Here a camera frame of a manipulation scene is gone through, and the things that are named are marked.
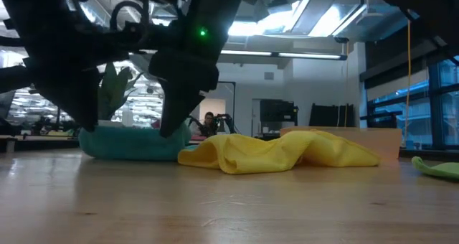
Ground person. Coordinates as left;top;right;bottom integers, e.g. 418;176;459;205
200;111;219;137

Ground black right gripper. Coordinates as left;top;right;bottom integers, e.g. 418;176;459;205
148;0;259;138

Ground distant black stand frame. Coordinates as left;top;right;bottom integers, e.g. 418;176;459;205
217;80;237;130

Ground teal microfiber towel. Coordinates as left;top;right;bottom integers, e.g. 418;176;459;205
78;123;192;161

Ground orange plastic basket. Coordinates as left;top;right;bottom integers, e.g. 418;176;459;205
279;126;403;161

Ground black cases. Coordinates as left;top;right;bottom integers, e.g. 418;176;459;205
309;103;356;128

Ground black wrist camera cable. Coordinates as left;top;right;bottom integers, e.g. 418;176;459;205
109;0;150;35

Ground black mesh bin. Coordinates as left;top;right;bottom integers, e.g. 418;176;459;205
360;111;403;129

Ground black cabinet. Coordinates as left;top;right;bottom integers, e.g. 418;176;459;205
259;98;299;125

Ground overhead beam with light strips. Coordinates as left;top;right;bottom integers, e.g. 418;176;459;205
219;49;348;61

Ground yellow microfiber towel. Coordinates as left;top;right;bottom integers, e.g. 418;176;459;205
177;129;381;176

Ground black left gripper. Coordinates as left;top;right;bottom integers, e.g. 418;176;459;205
6;0;148;132

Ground green microfiber towel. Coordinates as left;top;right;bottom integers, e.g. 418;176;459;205
411;156;459;182

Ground white plant pot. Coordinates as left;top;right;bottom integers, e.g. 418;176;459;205
97;119;125;128

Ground green artificial plant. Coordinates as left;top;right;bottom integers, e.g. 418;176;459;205
97;62;144;121

